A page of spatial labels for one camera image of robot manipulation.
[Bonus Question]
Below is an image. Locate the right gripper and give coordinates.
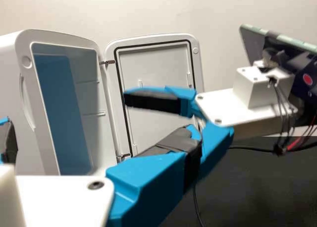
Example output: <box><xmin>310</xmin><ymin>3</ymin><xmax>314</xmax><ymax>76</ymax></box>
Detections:
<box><xmin>123</xmin><ymin>85</ymin><xmax>299</xmax><ymax>141</ymax></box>

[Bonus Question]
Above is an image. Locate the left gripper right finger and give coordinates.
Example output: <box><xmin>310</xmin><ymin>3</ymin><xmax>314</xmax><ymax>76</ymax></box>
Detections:
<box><xmin>106</xmin><ymin>123</ymin><xmax>235</xmax><ymax>227</ymax></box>

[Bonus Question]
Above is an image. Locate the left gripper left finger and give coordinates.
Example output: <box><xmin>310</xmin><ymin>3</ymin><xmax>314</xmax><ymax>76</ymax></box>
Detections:
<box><xmin>0</xmin><ymin>116</ymin><xmax>18</xmax><ymax>164</ymax></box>

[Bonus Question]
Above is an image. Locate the incubator door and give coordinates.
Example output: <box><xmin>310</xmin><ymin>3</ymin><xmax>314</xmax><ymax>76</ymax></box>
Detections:
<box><xmin>104</xmin><ymin>33</ymin><xmax>206</xmax><ymax>161</ymax></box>

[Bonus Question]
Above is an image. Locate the white incubator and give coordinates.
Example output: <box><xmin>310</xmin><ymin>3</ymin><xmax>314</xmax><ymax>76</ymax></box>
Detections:
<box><xmin>0</xmin><ymin>29</ymin><xmax>119</xmax><ymax>176</ymax></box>

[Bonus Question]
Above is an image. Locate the black cable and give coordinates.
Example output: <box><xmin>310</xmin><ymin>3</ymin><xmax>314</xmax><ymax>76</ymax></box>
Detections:
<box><xmin>192</xmin><ymin>144</ymin><xmax>285</xmax><ymax>227</ymax></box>

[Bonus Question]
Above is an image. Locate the grey cable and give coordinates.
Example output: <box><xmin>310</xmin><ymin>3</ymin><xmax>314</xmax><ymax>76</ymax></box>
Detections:
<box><xmin>268</xmin><ymin>78</ymin><xmax>298</xmax><ymax>148</ymax></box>

